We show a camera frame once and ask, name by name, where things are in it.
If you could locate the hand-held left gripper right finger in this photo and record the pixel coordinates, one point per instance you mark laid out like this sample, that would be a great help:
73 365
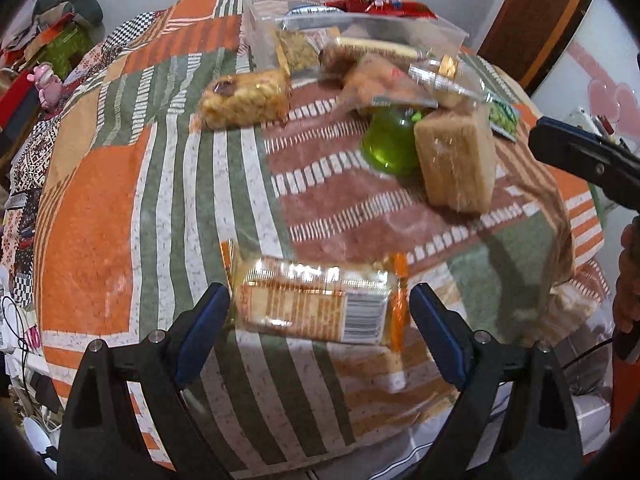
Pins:
440 335

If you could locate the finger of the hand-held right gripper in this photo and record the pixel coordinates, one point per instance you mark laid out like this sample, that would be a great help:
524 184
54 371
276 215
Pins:
575 152

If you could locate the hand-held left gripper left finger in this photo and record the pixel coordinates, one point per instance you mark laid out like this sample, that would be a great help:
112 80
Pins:
200 332

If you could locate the orange clear wafer packet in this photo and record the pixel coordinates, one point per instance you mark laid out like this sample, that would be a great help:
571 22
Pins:
310 300

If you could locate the person's right hand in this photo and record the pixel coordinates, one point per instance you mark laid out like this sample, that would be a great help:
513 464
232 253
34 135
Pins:
631 280

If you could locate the green snack packet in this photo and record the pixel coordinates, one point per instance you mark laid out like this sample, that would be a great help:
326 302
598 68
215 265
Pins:
504 117

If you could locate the white cabinet with pink hearts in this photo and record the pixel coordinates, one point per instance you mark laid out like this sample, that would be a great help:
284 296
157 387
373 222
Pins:
600 60

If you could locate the tan cake block packet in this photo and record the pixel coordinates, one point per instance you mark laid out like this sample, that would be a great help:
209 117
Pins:
457 160

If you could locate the patchwork striped blanket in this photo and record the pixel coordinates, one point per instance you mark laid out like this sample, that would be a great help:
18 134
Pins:
100 235

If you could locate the brown wooden door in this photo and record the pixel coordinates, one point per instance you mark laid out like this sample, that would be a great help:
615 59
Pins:
540 15

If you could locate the clear gold candy packet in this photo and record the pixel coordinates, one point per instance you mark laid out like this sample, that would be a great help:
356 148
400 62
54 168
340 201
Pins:
445 77

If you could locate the brown pastry packet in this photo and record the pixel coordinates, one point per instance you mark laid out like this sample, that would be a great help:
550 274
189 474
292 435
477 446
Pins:
385 85

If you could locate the white yellow stick packet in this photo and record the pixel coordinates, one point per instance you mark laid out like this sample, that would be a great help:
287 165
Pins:
380 47

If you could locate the puffed rice bar packet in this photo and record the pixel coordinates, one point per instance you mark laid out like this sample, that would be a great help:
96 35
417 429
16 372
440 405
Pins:
245 100

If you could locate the red snack packet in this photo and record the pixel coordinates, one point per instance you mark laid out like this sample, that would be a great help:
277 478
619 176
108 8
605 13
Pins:
380 7

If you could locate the pink toy figure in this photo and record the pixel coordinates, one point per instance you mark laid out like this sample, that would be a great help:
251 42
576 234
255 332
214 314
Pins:
46 85

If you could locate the clear zip bag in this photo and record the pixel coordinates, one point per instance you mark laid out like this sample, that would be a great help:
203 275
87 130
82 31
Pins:
310 25

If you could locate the granola bar packet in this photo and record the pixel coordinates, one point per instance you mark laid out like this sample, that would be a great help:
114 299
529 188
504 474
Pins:
297 50

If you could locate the blue white snack packet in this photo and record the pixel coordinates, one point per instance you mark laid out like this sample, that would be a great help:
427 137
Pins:
305 9

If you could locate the green plastic bag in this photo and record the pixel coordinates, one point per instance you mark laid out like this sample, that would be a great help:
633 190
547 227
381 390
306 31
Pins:
70 50

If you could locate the dark grey cloth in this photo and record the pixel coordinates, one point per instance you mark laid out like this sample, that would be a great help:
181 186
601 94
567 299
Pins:
70 0

